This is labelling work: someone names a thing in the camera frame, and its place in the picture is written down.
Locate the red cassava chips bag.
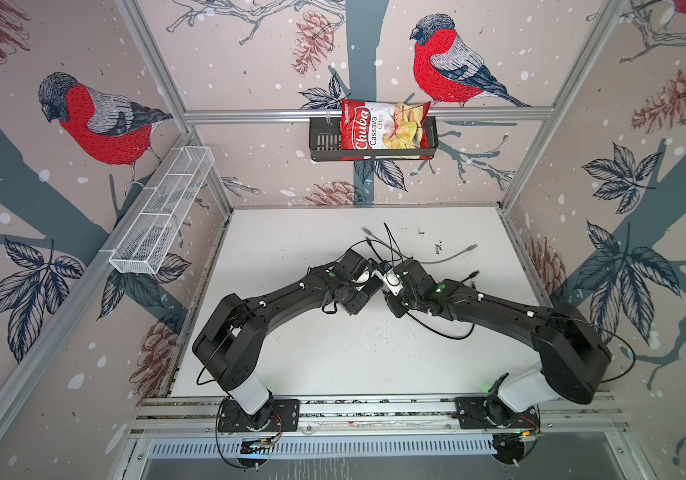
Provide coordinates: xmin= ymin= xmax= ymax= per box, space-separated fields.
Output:
xmin=341 ymin=100 xmax=431 ymax=148

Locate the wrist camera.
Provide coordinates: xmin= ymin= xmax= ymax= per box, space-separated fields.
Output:
xmin=375 ymin=269 xmax=403 ymax=296
xmin=355 ymin=265 xmax=384 ymax=285

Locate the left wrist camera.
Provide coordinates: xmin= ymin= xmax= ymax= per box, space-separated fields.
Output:
xmin=355 ymin=265 xmax=384 ymax=285

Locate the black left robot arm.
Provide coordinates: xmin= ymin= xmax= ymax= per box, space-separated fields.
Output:
xmin=191 ymin=249 xmax=382 ymax=431

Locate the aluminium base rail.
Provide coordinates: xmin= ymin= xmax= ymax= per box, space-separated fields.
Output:
xmin=127 ymin=392 xmax=631 ymax=439

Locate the white mesh wall shelf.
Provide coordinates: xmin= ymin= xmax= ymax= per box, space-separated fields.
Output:
xmin=109 ymin=146 xmax=214 ymax=275

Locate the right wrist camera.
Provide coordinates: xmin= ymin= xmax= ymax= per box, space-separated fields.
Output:
xmin=375 ymin=269 xmax=403 ymax=296

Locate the black network switch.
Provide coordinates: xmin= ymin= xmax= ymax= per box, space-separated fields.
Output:
xmin=338 ymin=277 xmax=382 ymax=315

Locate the black wire wall basket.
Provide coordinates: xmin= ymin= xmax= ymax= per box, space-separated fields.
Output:
xmin=309 ymin=116 xmax=439 ymax=162

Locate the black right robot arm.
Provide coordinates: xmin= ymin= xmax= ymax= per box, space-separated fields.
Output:
xmin=383 ymin=259 xmax=611 ymax=428

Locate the grey ethernet cable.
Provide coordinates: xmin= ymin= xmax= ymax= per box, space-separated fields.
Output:
xmin=362 ymin=226 xmax=480 ymax=266

